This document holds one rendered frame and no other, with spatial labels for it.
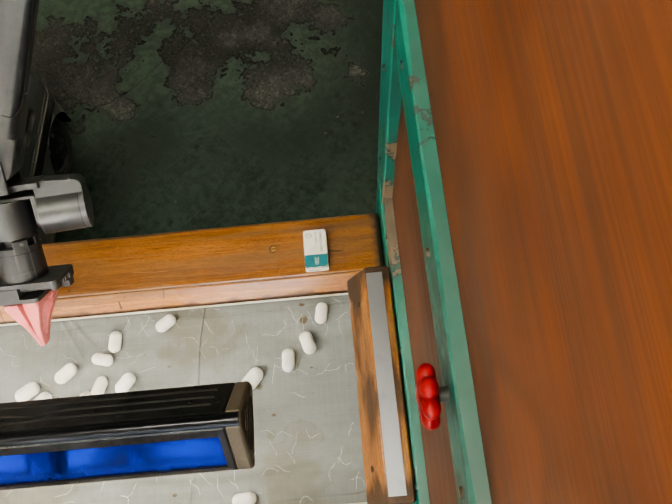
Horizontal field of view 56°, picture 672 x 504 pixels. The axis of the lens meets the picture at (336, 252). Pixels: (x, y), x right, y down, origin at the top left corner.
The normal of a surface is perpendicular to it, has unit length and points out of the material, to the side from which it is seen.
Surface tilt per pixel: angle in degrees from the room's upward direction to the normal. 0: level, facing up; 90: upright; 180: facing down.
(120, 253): 0
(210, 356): 0
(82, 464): 58
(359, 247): 0
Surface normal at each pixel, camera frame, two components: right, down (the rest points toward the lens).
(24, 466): 0.04, 0.61
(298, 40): -0.04, -0.34
